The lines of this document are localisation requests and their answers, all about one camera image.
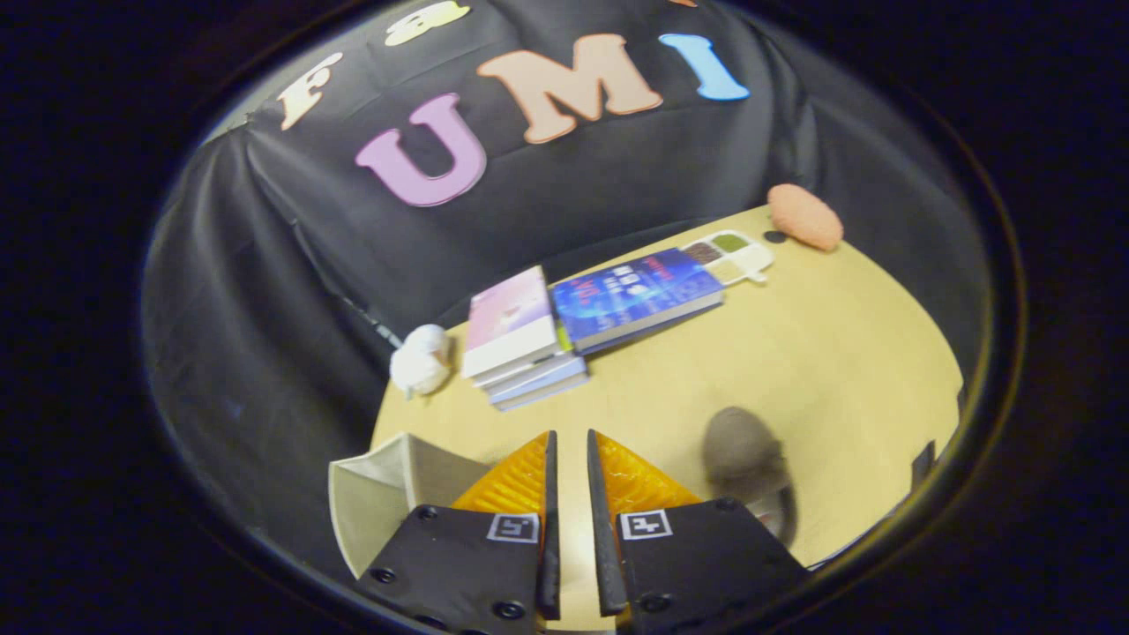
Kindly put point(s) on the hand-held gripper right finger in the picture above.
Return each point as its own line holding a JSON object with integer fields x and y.
{"x": 697, "y": 564}

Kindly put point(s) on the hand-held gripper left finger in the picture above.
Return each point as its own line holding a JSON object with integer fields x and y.
{"x": 467, "y": 573}

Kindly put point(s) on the grey fabric storage box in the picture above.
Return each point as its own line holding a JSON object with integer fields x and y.
{"x": 370, "y": 503}

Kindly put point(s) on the brown fuzzy shoe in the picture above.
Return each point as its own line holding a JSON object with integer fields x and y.
{"x": 741, "y": 450}

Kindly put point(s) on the pale blue book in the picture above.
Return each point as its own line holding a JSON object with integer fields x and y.
{"x": 547, "y": 392}
{"x": 538, "y": 379}

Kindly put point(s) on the white book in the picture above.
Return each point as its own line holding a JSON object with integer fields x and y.
{"x": 520, "y": 369}

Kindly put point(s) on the white plush toy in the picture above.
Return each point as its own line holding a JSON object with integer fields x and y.
{"x": 422, "y": 363}

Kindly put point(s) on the pink book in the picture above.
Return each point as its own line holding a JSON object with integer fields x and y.
{"x": 507, "y": 313}

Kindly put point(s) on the dark blue book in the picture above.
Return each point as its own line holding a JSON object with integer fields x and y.
{"x": 635, "y": 295}

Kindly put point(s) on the white compartment tray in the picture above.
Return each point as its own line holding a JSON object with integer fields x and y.
{"x": 736, "y": 256}

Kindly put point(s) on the orange plush toy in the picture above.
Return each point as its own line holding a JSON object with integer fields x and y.
{"x": 804, "y": 217}

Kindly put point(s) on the black backdrop cloth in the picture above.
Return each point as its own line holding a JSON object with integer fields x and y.
{"x": 617, "y": 159}

